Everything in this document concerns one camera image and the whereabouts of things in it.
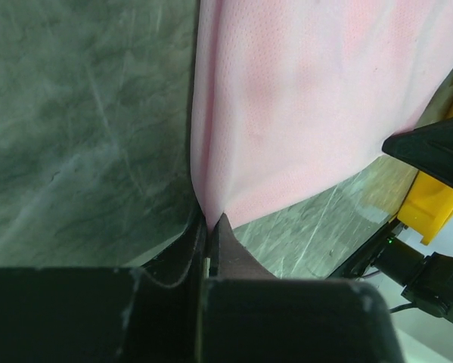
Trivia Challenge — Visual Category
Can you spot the pink t shirt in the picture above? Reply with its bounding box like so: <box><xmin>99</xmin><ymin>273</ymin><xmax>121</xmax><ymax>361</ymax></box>
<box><xmin>191</xmin><ymin>1</ymin><xmax>453</xmax><ymax>228</ymax></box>

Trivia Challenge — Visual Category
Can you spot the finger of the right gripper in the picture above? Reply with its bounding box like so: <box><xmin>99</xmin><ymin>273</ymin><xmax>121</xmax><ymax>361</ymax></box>
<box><xmin>383</xmin><ymin>117</ymin><xmax>453</xmax><ymax>188</ymax></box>

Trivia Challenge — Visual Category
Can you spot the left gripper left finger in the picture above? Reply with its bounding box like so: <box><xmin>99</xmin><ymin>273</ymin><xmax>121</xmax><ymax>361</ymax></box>
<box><xmin>0</xmin><ymin>213</ymin><xmax>206</xmax><ymax>362</ymax></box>

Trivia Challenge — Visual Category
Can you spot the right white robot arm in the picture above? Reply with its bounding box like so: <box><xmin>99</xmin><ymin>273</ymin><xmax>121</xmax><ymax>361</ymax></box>
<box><xmin>330</xmin><ymin>117</ymin><xmax>453</xmax><ymax>324</ymax></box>

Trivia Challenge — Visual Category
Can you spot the yellow plastic tray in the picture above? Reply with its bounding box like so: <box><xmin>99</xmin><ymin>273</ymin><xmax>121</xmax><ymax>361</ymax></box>
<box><xmin>396</xmin><ymin>96</ymin><xmax>453</xmax><ymax>246</ymax></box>

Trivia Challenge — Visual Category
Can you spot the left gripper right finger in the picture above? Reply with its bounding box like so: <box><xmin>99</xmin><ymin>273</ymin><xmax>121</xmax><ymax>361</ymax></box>
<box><xmin>201</xmin><ymin>216</ymin><xmax>404</xmax><ymax>362</ymax></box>

